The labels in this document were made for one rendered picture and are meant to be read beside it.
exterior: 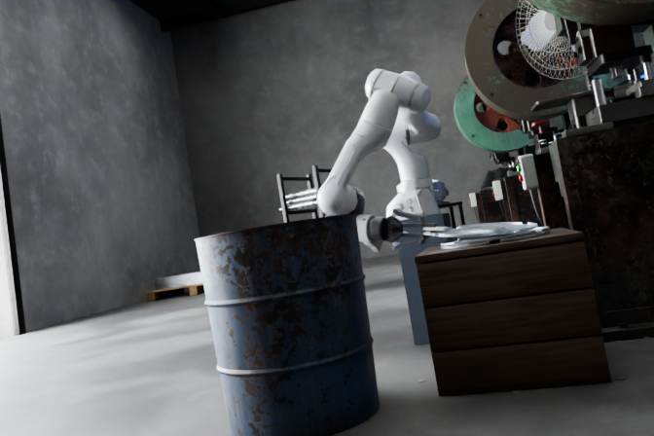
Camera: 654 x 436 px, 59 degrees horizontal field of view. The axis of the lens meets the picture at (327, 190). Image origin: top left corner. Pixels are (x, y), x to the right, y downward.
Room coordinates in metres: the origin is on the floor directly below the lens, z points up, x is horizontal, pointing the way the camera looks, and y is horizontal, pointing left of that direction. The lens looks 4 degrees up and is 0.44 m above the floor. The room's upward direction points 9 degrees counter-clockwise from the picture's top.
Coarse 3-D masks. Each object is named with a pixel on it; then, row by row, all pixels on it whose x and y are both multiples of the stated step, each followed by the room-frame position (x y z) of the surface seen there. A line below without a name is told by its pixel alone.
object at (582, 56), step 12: (624, 24) 1.90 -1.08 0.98; (576, 36) 2.06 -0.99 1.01; (588, 36) 1.95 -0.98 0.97; (600, 36) 1.91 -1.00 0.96; (612, 36) 1.91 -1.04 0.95; (624, 36) 1.90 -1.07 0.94; (576, 48) 2.02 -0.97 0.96; (588, 48) 1.95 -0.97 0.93; (600, 48) 1.92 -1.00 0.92; (612, 48) 1.91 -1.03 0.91; (624, 48) 1.90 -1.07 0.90; (588, 60) 1.98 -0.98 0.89
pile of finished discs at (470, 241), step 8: (512, 232) 1.56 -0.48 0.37; (520, 232) 1.62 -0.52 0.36; (528, 232) 1.45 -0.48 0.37; (536, 232) 1.48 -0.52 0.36; (544, 232) 1.48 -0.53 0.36; (448, 240) 1.68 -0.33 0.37; (464, 240) 1.63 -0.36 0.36; (472, 240) 1.47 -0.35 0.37; (480, 240) 1.46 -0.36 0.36; (488, 240) 1.45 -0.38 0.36; (496, 240) 1.52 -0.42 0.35; (504, 240) 1.44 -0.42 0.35; (512, 240) 1.44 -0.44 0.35; (448, 248) 1.54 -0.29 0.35
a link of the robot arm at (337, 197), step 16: (368, 128) 1.75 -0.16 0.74; (384, 128) 1.75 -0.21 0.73; (352, 144) 1.74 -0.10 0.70; (368, 144) 1.74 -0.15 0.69; (384, 144) 1.79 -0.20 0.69; (352, 160) 1.73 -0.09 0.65; (336, 176) 1.75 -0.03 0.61; (320, 192) 1.76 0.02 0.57; (336, 192) 1.74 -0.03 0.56; (352, 192) 1.80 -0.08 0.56; (320, 208) 1.79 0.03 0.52; (336, 208) 1.75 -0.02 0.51; (352, 208) 1.81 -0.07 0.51
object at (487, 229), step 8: (472, 224) 1.75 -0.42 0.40; (480, 224) 1.75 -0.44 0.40; (488, 224) 1.74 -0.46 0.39; (496, 224) 1.73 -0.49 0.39; (504, 224) 1.71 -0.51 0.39; (512, 224) 1.69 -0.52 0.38; (520, 224) 1.67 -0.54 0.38; (528, 224) 1.64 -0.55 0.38; (536, 224) 1.56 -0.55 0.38; (432, 232) 1.67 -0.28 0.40; (440, 232) 1.66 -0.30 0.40; (448, 232) 1.64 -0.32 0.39; (456, 232) 1.62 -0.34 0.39; (464, 232) 1.58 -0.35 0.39; (472, 232) 1.56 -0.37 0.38; (480, 232) 1.55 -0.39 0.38; (488, 232) 1.54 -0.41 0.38; (496, 232) 1.46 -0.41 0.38; (504, 232) 1.46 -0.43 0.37
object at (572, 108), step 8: (608, 88) 1.92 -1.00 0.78; (568, 96) 1.95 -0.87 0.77; (576, 96) 1.94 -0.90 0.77; (584, 96) 1.96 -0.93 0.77; (592, 96) 1.95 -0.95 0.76; (536, 104) 1.97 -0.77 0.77; (544, 104) 1.99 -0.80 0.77; (552, 104) 2.01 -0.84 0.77; (560, 104) 2.04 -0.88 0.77; (568, 104) 2.02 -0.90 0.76; (576, 104) 1.96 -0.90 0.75; (584, 104) 1.96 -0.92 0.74; (592, 104) 1.95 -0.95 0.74; (568, 112) 2.04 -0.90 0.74; (576, 112) 1.96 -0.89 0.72; (584, 112) 1.96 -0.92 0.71; (576, 120) 1.97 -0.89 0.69; (584, 120) 1.96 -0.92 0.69
